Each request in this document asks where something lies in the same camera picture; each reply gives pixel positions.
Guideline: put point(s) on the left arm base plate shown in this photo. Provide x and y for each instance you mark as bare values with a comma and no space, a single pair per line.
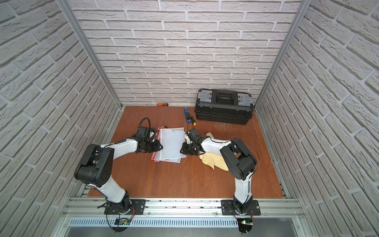
128,207

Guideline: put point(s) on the blue tool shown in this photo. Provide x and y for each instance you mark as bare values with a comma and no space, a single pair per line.
187,115

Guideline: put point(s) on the aluminium front rail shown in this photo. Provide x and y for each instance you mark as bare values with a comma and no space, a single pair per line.
188,207

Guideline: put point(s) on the white mesh document bag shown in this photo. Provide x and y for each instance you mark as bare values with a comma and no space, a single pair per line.
171,140

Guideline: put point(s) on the yellow cleaning cloth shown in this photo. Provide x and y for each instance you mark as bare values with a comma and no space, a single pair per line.
213,157

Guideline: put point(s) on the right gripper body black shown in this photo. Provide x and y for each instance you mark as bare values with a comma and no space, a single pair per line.
189,148

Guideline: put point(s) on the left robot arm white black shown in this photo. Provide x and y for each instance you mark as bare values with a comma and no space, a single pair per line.
95,170

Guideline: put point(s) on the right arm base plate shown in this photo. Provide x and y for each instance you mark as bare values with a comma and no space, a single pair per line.
231,207

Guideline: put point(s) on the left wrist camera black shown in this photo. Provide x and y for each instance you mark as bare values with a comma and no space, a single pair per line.
145,133

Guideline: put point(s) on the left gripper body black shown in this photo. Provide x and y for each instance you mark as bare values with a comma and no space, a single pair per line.
151,145

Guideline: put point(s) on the red zipper mesh document bag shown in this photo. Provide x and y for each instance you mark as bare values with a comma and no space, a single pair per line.
156,145

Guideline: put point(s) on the black plastic toolbox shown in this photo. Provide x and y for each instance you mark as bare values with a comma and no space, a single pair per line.
224,106

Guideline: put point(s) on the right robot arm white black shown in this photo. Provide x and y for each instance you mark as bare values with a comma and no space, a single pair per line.
240,162

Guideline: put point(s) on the black yellow screwdriver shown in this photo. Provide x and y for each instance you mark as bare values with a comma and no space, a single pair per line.
192,120

